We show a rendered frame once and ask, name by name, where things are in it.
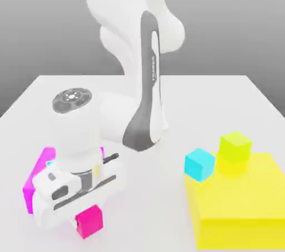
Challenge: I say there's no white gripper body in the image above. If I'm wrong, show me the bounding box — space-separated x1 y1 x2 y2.
33 160 127 231

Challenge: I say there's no small pink cube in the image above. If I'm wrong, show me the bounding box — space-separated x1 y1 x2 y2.
75 204 104 240

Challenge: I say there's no small yellow-green cube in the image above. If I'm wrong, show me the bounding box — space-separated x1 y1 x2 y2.
218 131 253 164

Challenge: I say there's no large magenta box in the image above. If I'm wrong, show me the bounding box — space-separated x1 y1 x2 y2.
22 146 105 215

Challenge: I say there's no large yellow box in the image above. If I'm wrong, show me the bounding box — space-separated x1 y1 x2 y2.
184 152 285 251

